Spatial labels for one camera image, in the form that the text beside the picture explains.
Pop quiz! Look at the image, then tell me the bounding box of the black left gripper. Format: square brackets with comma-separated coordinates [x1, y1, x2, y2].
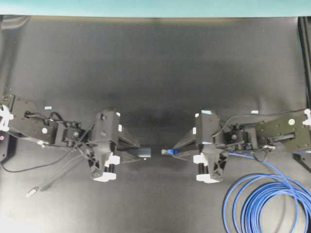
[88, 109, 142, 182]

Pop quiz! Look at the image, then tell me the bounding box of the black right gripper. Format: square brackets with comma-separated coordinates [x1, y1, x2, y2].
[173, 109, 228, 183]

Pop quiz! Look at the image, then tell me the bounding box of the grey USB hub with cable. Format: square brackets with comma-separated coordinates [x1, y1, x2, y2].
[26, 148, 151, 198]

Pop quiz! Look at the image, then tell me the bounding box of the blue LAN cable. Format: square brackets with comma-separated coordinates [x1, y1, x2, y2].
[161, 148, 311, 233]

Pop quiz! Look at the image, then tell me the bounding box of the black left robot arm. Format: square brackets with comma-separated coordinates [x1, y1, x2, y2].
[0, 95, 144, 182]

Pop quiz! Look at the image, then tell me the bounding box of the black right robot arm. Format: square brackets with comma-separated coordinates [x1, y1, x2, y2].
[162, 109, 311, 183]

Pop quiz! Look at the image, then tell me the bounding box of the black table mat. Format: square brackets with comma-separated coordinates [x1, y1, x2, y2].
[0, 17, 307, 233]

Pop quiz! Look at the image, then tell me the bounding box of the black right arm base bracket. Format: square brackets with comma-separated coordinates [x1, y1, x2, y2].
[293, 152, 311, 172]

